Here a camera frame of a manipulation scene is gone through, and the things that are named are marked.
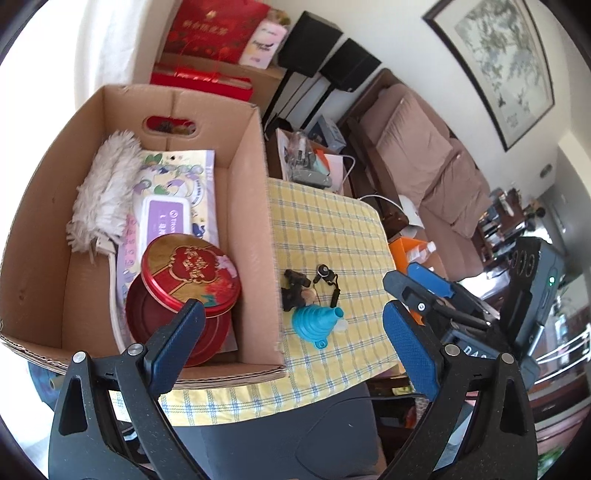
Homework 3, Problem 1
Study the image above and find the clear small plastic cup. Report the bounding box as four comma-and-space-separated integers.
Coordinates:
334, 319, 348, 332

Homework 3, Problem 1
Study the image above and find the teal silicone funnel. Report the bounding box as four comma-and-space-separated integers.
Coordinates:
291, 305, 346, 350

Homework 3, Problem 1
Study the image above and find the red round tin box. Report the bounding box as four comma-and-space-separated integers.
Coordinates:
124, 233, 242, 367

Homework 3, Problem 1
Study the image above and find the purple wet wipes pack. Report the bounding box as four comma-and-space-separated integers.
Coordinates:
116, 150, 236, 353

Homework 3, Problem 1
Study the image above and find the white fluffy duster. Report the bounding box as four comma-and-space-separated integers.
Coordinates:
66, 130, 141, 351

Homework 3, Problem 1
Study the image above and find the clear bottle white cap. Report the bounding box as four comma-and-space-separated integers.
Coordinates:
407, 242, 437, 264

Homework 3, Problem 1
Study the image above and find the orange cardboard box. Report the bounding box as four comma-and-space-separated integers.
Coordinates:
389, 237, 437, 273

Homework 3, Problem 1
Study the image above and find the yellow plaid tablecloth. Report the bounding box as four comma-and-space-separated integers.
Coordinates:
110, 177, 408, 428

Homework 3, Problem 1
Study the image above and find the brown sofa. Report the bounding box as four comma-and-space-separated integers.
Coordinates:
338, 69, 492, 281

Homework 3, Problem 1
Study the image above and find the wooden cork stopper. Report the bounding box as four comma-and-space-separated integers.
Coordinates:
301, 289, 318, 306

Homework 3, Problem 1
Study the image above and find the large brown cardboard box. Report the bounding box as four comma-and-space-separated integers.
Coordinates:
1, 85, 287, 389

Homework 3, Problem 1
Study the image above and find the right black speaker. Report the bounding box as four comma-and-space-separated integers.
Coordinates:
301, 39, 381, 130

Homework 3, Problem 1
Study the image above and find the black speaker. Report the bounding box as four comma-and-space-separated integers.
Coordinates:
262, 11, 342, 126
301, 39, 381, 130

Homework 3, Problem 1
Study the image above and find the framed ink painting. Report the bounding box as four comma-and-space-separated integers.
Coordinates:
424, 0, 555, 151

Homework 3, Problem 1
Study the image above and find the background brown cardboard box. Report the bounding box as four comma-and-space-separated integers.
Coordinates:
159, 53, 284, 113

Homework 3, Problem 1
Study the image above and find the left black speaker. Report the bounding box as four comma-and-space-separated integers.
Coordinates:
262, 11, 342, 126

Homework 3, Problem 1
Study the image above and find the pink white box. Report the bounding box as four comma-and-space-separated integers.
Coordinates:
238, 20, 287, 70

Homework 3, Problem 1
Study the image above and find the red chocolate gift box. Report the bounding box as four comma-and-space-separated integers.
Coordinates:
150, 63, 253, 102

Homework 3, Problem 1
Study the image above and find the red gift bag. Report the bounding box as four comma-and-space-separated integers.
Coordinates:
163, 0, 270, 64

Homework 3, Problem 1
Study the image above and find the black lanyard camera mount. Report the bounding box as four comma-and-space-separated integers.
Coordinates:
312, 264, 341, 308

